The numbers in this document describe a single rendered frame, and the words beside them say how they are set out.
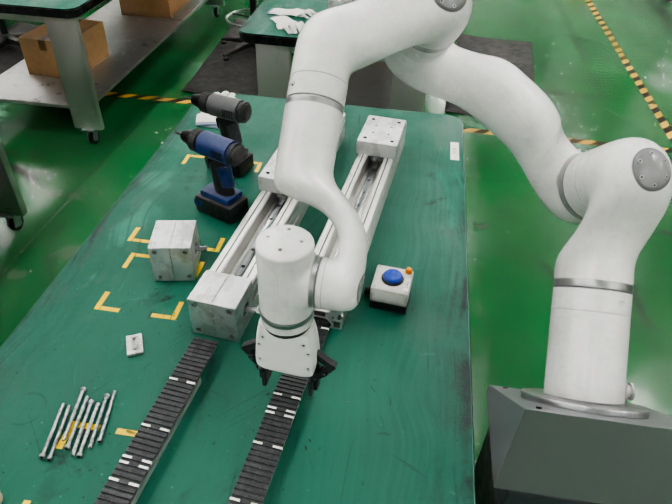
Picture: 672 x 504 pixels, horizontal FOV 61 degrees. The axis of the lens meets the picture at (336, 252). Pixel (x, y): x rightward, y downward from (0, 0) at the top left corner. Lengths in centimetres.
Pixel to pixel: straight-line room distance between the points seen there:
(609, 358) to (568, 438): 14
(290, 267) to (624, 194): 50
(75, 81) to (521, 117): 277
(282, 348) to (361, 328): 31
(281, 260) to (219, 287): 40
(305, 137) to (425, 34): 23
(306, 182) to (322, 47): 20
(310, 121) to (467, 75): 27
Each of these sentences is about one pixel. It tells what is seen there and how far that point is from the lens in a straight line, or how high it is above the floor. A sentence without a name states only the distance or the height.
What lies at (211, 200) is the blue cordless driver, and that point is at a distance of 149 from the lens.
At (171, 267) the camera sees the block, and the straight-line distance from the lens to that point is 131.
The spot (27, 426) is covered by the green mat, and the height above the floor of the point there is 78.
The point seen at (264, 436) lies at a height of 81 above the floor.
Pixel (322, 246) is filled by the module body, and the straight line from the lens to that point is 127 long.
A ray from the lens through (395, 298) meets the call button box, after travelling 122.
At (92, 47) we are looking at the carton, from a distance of 401.
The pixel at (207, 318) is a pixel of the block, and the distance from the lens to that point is 117.
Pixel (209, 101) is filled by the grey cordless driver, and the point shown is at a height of 99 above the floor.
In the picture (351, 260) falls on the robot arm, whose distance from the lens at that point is 81.
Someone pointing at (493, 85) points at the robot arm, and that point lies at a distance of 96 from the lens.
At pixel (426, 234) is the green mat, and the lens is 147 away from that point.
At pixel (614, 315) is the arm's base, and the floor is 104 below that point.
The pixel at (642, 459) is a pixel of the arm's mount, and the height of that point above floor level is 92.
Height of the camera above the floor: 166
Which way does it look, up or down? 40 degrees down
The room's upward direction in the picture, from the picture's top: 2 degrees clockwise
